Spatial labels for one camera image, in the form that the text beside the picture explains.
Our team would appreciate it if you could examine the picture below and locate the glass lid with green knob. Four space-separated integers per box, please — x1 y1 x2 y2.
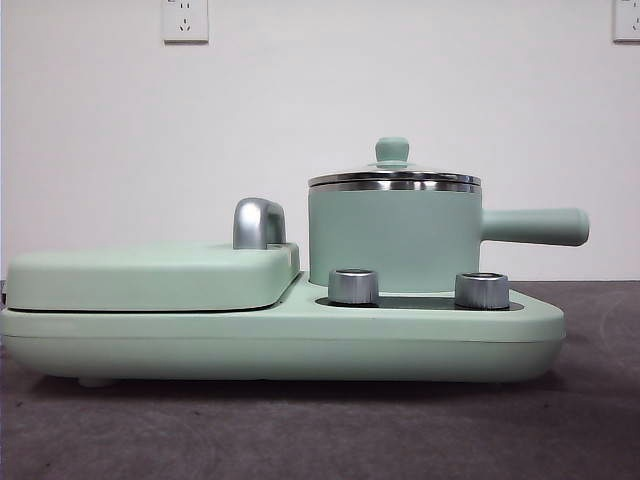
308 136 482 187

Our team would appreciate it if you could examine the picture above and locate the white wall socket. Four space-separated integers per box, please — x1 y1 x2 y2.
612 0 640 44
161 0 210 45

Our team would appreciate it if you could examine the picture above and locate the silver control knob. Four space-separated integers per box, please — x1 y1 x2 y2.
453 272 511 309
327 268 380 305

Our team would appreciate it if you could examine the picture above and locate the green breakfast machine base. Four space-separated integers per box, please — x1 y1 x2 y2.
0 272 567 389

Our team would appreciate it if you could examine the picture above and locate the green pot with side handle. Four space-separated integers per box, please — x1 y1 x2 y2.
306 180 592 296

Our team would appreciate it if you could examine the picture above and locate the green griddle cover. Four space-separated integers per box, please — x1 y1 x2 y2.
4 241 302 314

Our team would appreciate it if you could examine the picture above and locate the silver cover handle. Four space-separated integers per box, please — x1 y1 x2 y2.
232 197 287 250

